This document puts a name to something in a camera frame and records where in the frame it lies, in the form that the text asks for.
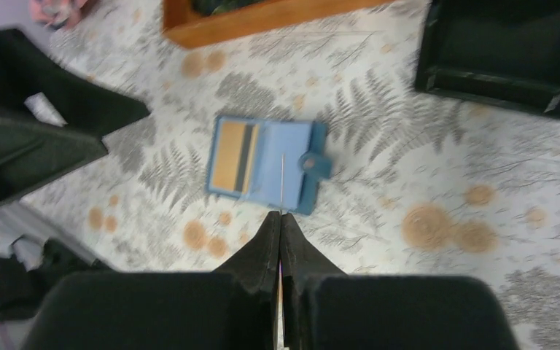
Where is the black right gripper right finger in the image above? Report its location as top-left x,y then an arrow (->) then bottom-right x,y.
280,214 -> 518,349

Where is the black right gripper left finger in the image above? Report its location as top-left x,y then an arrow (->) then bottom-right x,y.
22,211 -> 280,349

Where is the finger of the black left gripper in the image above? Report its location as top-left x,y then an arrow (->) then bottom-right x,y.
0,28 -> 150,136
0,109 -> 107,206

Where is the blue leather card holder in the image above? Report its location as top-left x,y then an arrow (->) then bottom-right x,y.
206,115 -> 333,215

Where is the wooden compartment tray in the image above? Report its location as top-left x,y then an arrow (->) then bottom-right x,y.
161,0 -> 385,49

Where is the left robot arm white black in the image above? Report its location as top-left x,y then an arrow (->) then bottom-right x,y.
0,28 -> 149,322

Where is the black card box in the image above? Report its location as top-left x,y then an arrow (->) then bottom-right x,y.
414,0 -> 560,120

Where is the pink patterned cloth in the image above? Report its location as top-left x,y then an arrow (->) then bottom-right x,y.
28,0 -> 97,30

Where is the floral table mat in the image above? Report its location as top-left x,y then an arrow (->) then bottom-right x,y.
25,1 -> 560,349

